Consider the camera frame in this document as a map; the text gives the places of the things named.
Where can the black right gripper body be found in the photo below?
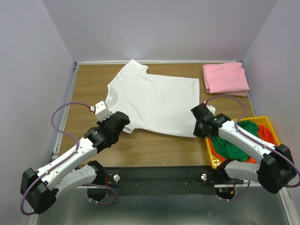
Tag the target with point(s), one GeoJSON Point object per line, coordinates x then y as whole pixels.
{"type": "Point", "coordinates": [198, 130]}

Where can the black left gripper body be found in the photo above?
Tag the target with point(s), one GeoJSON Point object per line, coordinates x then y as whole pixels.
{"type": "Point", "coordinates": [103, 123]}

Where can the white t shirt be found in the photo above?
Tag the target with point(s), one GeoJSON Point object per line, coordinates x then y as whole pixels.
{"type": "Point", "coordinates": [157, 103]}

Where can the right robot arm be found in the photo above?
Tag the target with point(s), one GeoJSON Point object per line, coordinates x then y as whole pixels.
{"type": "Point", "coordinates": [261, 151]}

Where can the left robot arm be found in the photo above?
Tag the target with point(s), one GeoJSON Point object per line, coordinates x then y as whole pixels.
{"type": "Point", "coordinates": [40, 188]}

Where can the green t shirt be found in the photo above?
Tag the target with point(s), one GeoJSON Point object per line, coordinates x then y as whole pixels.
{"type": "Point", "coordinates": [224, 150]}

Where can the yellow plastic basket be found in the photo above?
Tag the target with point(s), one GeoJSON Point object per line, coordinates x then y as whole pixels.
{"type": "Point", "coordinates": [262, 120]}

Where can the folded pink t shirt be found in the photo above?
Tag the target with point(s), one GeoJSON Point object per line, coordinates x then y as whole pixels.
{"type": "Point", "coordinates": [226, 78]}

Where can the orange t shirt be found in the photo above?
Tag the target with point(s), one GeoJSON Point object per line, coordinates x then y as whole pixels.
{"type": "Point", "coordinates": [265, 134]}

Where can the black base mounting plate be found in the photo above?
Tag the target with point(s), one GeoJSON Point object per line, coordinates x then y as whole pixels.
{"type": "Point", "coordinates": [169, 180]}

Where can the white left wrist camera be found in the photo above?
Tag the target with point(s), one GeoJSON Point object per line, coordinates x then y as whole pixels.
{"type": "Point", "coordinates": [101, 111]}

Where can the aluminium frame rail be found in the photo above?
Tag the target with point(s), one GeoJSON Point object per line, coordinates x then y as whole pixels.
{"type": "Point", "coordinates": [269, 177]}

